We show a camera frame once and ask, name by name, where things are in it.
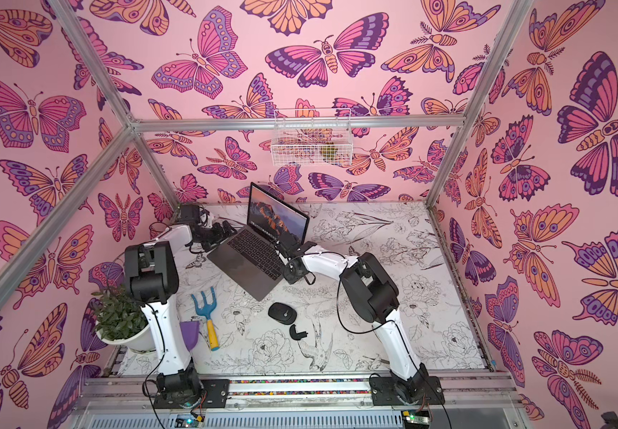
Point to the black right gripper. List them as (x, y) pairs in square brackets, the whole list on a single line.
[(288, 247)]

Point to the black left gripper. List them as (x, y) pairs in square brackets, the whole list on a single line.
[(228, 230)]

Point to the grey laptop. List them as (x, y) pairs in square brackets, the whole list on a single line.
[(249, 257)]

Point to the black wireless mouse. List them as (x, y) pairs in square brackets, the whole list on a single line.
[(282, 313)]

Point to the black mouse battery cover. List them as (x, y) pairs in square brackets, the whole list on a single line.
[(295, 335)]

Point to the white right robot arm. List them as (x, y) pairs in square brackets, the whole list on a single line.
[(373, 295)]

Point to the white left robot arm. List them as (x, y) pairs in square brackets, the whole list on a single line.
[(153, 283)]

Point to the blue garden hand rake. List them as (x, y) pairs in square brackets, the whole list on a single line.
[(205, 304)]

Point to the purple garden trowel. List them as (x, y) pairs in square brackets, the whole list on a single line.
[(190, 331)]

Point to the green potted plant white pot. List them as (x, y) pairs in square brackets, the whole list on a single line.
[(121, 322)]

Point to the white wire basket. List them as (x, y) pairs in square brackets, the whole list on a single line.
[(312, 146)]

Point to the aluminium frame top rear bar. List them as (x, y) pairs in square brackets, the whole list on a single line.
[(444, 120)]

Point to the aluminium frame left diagonal bar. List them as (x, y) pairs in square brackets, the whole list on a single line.
[(20, 264)]

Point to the aluminium frame post left rear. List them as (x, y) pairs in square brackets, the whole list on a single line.
[(69, 21)]

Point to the aluminium frame post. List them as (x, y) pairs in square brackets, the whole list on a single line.
[(503, 43), (69, 21)]

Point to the aluminium frame post right rear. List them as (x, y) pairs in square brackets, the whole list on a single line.
[(503, 43)]

